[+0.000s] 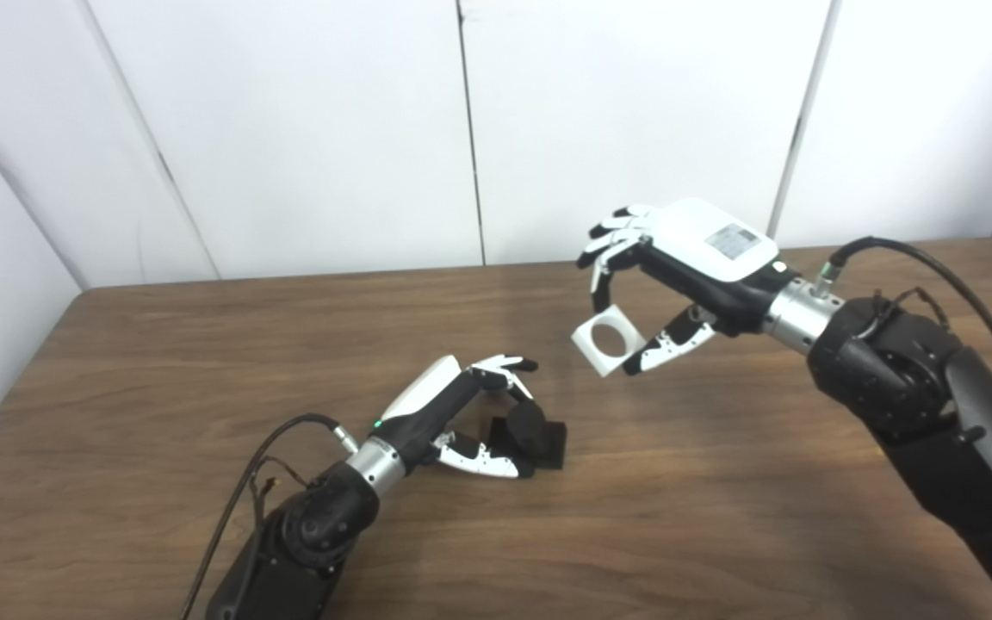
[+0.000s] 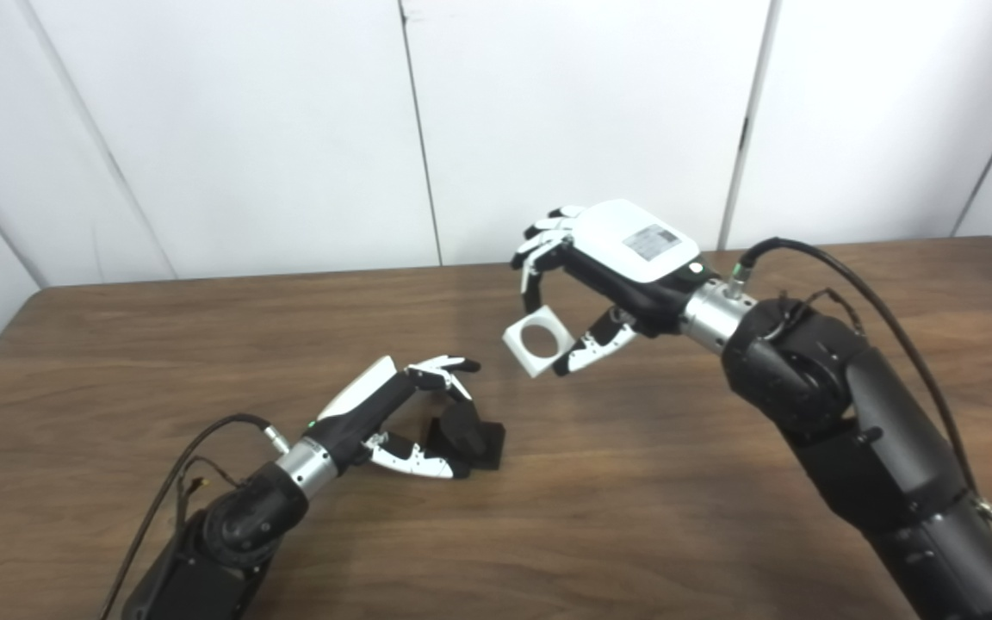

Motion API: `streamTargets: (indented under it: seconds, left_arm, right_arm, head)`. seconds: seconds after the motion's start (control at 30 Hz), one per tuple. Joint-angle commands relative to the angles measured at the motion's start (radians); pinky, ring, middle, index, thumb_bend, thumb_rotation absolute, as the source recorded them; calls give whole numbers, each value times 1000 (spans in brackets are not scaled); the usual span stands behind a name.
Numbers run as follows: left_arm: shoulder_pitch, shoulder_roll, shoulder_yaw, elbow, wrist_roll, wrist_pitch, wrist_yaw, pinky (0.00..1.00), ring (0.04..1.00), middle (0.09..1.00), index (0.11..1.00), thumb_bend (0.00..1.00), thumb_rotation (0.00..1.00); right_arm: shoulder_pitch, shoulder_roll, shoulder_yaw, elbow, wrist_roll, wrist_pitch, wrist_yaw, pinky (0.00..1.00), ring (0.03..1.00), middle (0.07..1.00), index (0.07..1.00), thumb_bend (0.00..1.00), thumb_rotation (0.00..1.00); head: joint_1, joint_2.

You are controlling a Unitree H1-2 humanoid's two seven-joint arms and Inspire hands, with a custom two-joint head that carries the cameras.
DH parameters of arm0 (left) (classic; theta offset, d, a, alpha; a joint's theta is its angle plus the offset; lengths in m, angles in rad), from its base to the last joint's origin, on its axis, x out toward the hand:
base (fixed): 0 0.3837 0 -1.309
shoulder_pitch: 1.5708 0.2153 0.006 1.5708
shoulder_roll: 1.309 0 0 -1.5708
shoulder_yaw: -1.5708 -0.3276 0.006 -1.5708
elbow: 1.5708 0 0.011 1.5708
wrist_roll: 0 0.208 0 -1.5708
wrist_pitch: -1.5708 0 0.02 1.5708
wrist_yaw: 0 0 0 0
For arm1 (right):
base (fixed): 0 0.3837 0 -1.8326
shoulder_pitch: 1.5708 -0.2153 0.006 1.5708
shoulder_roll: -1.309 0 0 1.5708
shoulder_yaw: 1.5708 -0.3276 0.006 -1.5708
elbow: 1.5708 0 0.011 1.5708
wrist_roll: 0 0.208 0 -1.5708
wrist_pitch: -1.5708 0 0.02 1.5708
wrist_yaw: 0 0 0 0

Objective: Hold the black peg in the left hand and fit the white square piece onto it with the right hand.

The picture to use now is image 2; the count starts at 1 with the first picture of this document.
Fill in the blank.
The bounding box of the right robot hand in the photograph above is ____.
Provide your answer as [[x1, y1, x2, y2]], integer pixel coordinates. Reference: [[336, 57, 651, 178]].
[[510, 199, 712, 377]]

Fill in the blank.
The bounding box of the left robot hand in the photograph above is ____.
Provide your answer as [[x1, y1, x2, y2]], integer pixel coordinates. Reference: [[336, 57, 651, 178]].
[[303, 355, 481, 480]]

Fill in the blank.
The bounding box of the black peg with square base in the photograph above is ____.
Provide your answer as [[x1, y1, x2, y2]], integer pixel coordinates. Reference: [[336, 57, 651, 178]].
[[424, 401, 507, 473]]

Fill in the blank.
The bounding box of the white square piece with hole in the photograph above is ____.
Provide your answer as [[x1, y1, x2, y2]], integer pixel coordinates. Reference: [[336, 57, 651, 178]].
[[502, 304, 573, 379]]

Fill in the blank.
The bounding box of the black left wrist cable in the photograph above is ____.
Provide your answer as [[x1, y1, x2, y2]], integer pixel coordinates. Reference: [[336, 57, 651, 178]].
[[98, 413, 292, 620]]

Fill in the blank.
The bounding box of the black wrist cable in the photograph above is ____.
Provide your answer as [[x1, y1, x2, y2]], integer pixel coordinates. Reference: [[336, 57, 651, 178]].
[[725, 237, 992, 545], [98, 413, 292, 620]]

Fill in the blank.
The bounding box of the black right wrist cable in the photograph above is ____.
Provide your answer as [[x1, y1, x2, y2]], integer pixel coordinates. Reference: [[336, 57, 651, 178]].
[[725, 237, 992, 545]]

